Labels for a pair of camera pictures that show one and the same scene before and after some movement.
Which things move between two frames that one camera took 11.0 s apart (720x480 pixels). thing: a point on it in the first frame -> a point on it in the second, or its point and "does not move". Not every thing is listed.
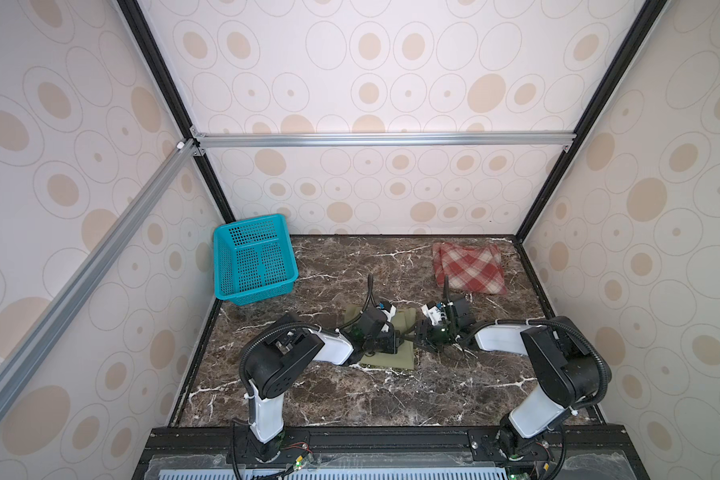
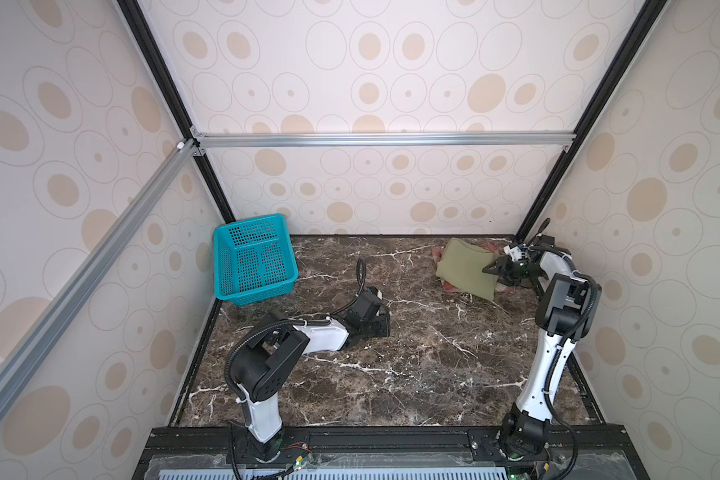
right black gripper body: x=436 y=338 -> x=521 y=272
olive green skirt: x=402 y=320 -> x=463 y=264
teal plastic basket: x=254 y=259 does not move
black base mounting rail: x=391 y=452 does not move
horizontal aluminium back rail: x=385 y=141 does not move
